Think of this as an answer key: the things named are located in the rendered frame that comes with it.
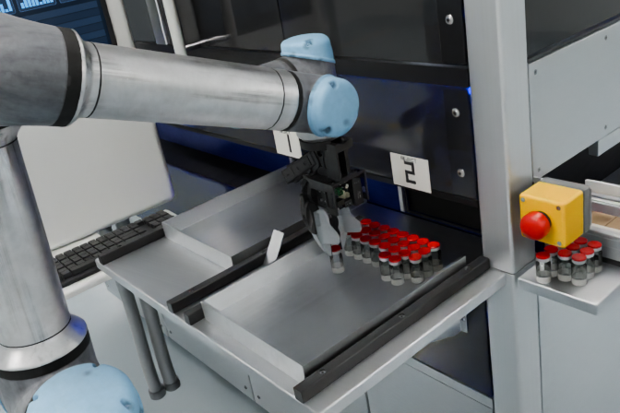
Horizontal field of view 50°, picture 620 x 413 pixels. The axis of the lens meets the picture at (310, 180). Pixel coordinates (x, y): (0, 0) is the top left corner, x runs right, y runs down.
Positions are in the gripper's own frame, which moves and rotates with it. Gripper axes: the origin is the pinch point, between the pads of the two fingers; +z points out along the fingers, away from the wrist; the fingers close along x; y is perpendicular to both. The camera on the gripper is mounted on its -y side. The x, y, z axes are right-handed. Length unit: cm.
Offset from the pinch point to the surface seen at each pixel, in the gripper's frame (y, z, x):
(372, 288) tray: 9.1, 5.2, -0.4
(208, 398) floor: -95, 93, 10
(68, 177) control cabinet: -76, -3, -17
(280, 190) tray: -37.6, 5.2, 16.4
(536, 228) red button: 31.7, -6.6, 11.7
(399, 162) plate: 3.3, -10.0, 14.8
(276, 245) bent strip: -10.7, 1.6, -4.3
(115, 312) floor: -177, 93, 12
